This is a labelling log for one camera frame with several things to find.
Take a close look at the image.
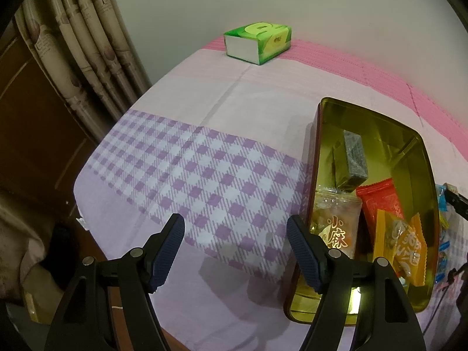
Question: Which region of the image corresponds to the blue dark candy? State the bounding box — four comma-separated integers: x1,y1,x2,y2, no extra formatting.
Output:
435,240,450,284

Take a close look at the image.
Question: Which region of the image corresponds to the orange snack packet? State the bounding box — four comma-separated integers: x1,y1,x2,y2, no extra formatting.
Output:
373,209,428,287

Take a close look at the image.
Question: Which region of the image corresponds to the red snack packet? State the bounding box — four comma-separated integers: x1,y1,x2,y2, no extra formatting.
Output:
355,178,405,246

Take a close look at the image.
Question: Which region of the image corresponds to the orange label twist snack bag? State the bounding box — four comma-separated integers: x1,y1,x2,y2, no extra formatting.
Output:
310,190,362,258

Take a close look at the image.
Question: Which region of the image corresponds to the grey seaweed snack pack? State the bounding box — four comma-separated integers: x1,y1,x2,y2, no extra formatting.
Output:
332,130,368,192

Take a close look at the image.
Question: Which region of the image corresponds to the blue triangular candy packet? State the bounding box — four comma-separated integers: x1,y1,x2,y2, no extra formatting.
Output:
436,185,450,229

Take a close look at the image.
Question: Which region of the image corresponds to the gold toffee tin box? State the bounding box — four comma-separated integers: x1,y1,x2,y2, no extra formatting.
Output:
299,97,440,312

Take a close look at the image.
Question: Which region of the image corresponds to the dark wooden cabinet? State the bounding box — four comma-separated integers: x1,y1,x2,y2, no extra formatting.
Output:
0,17,100,293

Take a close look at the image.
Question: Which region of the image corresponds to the pink purple checked tablecloth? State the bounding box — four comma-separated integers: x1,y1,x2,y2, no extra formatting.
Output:
74,39,467,350

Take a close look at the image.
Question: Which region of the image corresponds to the green tissue pack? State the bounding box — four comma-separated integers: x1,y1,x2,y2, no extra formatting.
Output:
224,21,292,65

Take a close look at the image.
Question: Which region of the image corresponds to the beige patterned curtain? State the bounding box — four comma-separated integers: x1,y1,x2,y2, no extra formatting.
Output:
14,0,149,141

